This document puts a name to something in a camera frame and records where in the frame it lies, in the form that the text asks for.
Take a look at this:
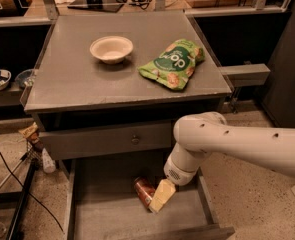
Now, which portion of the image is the black floor cable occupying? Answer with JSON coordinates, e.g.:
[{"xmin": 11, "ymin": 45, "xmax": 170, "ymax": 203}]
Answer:
[{"xmin": 0, "ymin": 134, "xmax": 65, "ymax": 233}]

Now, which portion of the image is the green chip bag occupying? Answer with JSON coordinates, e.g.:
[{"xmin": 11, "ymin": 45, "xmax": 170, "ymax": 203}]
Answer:
[{"xmin": 138, "ymin": 39, "xmax": 205, "ymax": 91}]

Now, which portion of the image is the brown snack packet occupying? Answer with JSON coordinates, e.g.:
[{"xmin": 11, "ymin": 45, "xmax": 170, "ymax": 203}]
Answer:
[{"xmin": 19, "ymin": 123, "xmax": 43, "ymax": 152}]

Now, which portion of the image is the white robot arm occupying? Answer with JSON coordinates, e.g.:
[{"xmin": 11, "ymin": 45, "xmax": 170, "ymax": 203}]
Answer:
[{"xmin": 149, "ymin": 112, "xmax": 295, "ymax": 213}]

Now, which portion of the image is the white plastic bottle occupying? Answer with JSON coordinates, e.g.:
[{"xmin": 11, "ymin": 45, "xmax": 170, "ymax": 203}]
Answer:
[{"xmin": 42, "ymin": 149, "xmax": 56, "ymax": 174}]

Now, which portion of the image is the grey drawer cabinet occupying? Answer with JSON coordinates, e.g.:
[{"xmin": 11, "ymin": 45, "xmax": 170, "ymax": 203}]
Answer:
[{"xmin": 20, "ymin": 10, "xmax": 235, "ymax": 162}]

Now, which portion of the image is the grey open middle drawer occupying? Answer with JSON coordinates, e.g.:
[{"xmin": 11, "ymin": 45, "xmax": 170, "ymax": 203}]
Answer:
[{"xmin": 67, "ymin": 150, "xmax": 235, "ymax": 240}]

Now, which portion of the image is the black metal stand leg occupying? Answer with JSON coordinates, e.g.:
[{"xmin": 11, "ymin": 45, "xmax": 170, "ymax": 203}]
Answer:
[{"xmin": 6, "ymin": 164, "xmax": 37, "ymax": 240}]

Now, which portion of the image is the grey glass bowl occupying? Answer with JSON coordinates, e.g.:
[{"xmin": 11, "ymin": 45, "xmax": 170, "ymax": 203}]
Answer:
[{"xmin": 15, "ymin": 69, "xmax": 37, "ymax": 89}]

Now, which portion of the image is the grey side shelf block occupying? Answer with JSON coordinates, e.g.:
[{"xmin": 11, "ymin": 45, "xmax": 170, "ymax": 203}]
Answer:
[{"xmin": 220, "ymin": 64, "xmax": 270, "ymax": 87}]

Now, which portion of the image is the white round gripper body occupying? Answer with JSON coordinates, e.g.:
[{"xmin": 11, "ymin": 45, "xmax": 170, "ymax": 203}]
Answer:
[{"xmin": 164, "ymin": 160, "xmax": 195, "ymax": 186}]

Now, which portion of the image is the black monitor stand base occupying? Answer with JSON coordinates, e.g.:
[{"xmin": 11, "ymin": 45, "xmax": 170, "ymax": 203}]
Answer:
[{"xmin": 67, "ymin": 0, "xmax": 123, "ymax": 13}]

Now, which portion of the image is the white paper bowl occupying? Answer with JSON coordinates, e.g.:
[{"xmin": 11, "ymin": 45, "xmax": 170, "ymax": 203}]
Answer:
[{"xmin": 90, "ymin": 36, "xmax": 133, "ymax": 65}]

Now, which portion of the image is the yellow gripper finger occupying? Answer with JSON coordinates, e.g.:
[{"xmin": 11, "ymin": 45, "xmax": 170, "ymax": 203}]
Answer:
[
  {"xmin": 153, "ymin": 179, "xmax": 176, "ymax": 206},
  {"xmin": 149, "ymin": 199, "xmax": 163, "ymax": 213}
]

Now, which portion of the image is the red coke can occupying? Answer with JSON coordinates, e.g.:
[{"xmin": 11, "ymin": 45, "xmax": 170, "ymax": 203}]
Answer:
[{"xmin": 134, "ymin": 177, "xmax": 155, "ymax": 209}]

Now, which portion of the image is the grey upper drawer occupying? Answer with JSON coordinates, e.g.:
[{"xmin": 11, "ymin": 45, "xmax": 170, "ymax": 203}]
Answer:
[{"xmin": 40, "ymin": 121, "xmax": 172, "ymax": 160}]

